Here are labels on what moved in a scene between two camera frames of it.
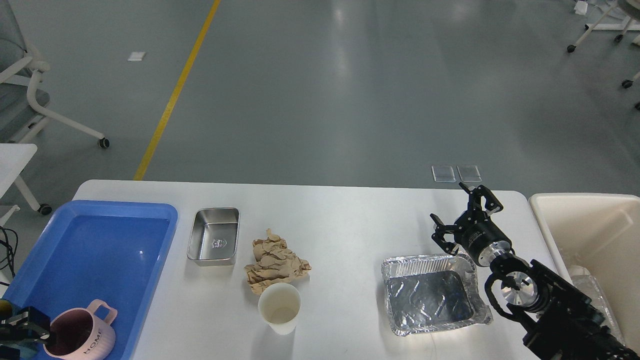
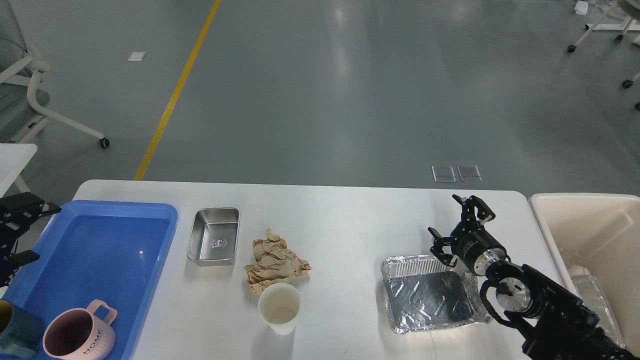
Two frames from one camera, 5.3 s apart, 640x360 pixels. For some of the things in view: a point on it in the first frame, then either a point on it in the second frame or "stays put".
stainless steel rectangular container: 214,236 stays put
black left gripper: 29,315 → 24,208
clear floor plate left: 443,173 stays put
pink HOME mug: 80,334 stays put
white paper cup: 278,304 stays put
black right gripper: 481,238 → 479,247
